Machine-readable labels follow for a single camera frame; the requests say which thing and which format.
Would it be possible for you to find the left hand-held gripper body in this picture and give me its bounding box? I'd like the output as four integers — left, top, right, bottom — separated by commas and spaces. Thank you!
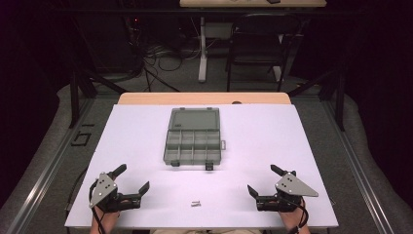
89, 172, 143, 215

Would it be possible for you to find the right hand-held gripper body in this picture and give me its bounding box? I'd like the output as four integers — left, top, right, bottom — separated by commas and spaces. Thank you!
255, 170, 319, 214

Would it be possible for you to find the clear grey compartment organizer box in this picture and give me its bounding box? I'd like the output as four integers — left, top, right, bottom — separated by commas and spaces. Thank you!
163, 106, 227, 172

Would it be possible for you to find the person's right hand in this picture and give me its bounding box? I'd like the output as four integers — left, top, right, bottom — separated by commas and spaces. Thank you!
278, 198, 312, 234

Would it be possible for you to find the person's left hand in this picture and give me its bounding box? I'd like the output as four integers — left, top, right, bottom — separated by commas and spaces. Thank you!
90, 206, 122, 234

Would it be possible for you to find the black metal stand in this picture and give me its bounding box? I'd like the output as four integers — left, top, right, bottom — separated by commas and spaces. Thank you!
68, 68, 129, 130
286, 66, 347, 133

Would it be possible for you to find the wooden table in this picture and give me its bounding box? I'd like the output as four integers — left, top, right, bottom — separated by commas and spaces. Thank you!
117, 92, 292, 106

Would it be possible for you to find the black folding chair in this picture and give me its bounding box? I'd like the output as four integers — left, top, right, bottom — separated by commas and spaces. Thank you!
225, 12, 306, 94

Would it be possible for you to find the white desk leg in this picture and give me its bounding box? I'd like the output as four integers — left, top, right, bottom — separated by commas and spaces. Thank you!
197, 16, 209, 84

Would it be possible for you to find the grey box under desk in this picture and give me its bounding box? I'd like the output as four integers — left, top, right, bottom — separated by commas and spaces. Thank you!
204, 21, 235, 41

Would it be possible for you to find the light wooden desk top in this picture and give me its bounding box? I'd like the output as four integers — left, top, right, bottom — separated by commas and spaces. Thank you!
178, 0, 327, 9

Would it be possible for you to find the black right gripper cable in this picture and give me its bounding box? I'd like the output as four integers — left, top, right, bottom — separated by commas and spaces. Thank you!
286, 196, 310, 234

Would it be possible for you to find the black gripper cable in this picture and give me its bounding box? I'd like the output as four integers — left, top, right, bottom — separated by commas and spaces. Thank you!
286, 196, 310, 234
88, 179, 107, 234

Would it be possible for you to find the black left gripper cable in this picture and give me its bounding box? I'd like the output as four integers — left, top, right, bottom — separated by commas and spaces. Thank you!
88, 179, 107, 234

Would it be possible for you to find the aluminium floor rail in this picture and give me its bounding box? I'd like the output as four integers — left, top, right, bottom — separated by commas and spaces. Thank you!
320, 97, 396, 234
5, 97, 95, 234

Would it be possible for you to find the bundle of floor cables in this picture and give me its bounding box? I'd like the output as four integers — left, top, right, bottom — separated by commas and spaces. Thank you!
128, 19, 203, 94

